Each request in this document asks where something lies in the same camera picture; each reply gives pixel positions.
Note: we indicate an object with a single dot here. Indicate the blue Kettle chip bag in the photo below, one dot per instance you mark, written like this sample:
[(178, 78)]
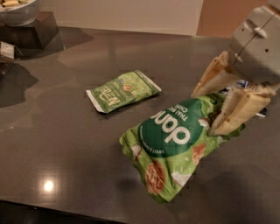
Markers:
[(244, 84)]

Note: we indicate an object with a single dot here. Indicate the silver bowl with snacks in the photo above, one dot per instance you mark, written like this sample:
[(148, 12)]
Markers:
[(19, 12)]

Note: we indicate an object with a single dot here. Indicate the small white label card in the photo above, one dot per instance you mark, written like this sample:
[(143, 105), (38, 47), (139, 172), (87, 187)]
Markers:
[(7, 50)]

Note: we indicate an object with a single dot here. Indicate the green Kettle chip bag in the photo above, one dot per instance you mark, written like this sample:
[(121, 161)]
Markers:
[(124, 90)]

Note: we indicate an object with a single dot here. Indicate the green Dang rice chip bag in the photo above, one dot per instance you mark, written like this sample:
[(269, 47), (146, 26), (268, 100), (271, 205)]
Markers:
[(167, 147)]

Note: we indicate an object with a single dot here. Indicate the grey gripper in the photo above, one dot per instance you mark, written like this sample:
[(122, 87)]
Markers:
[(256, 49)]

